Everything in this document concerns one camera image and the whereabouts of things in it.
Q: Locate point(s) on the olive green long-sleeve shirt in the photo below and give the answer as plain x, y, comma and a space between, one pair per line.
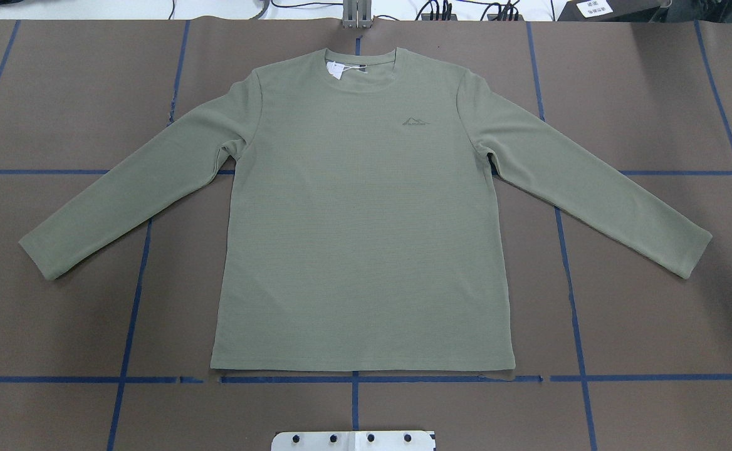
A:
363, 229

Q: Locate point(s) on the black box with white label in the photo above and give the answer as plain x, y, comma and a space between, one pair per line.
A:
612, 11

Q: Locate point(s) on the grey aluminium camera post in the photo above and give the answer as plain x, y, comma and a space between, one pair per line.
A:
357, 14

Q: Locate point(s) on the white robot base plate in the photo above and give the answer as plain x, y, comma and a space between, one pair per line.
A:
355, 440

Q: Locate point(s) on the white garment hang tag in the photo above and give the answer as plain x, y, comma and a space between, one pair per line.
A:
336, 69

